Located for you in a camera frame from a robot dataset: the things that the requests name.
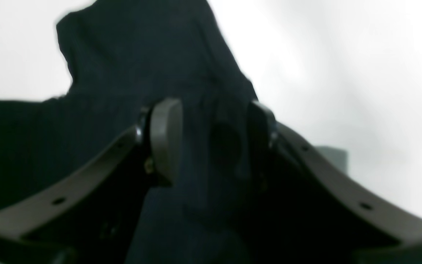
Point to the black T-shirt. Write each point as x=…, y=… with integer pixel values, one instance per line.
x=123, y=55

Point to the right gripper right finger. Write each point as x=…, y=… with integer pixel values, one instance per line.
x=286, y=159

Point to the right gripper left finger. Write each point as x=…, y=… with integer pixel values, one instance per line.
x=159, y=130

